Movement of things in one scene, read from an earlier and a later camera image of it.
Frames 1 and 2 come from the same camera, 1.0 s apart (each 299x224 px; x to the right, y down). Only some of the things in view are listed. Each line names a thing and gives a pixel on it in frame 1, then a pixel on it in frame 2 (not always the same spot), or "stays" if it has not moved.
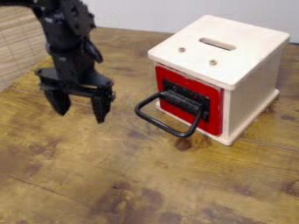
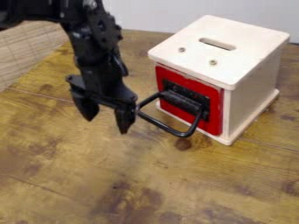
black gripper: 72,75 -> 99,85
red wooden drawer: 212,124 stays
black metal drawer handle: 183,97 stays
